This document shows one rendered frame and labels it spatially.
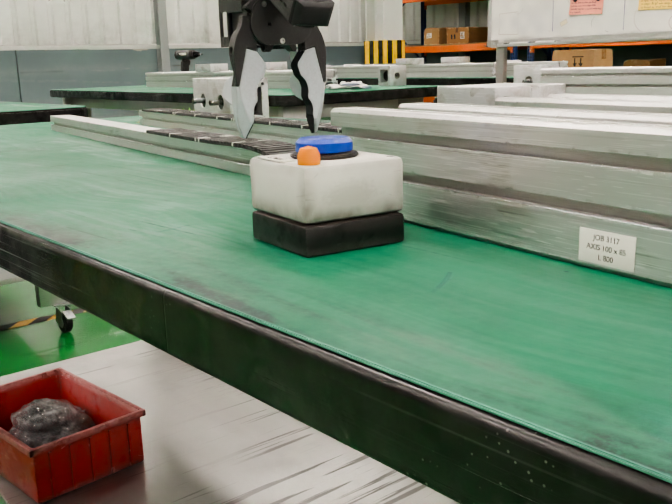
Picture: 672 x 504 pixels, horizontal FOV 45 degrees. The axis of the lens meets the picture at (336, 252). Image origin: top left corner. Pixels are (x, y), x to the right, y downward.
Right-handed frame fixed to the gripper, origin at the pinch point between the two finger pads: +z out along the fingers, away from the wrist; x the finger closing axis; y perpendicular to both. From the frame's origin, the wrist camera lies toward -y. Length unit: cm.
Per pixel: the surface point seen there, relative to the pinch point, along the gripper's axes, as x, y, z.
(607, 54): -368, 264, -5
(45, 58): -236, 1127, -21
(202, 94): -30, 92, 0
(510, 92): -16.0, -18.2, -3.2
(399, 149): 5.1, -28.2, 0.0
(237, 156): 2.0, 7.6, 3.7
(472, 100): -14.0, -15.0, -2.5
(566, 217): 5.1, -45.1, 2.8
